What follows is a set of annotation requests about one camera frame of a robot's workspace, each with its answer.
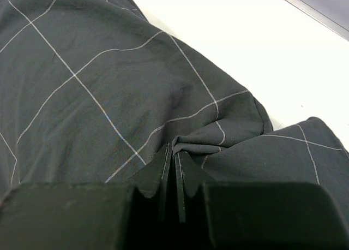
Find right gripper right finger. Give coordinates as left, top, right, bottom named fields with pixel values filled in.
left=174, top=152, right=348, bottom=249

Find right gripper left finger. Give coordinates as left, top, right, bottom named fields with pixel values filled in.
left=1, top=145, right=171, bottom=249

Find dark grey checked pillowcase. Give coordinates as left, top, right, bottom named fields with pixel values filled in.
left=1, top=0, right=348, bottom=208

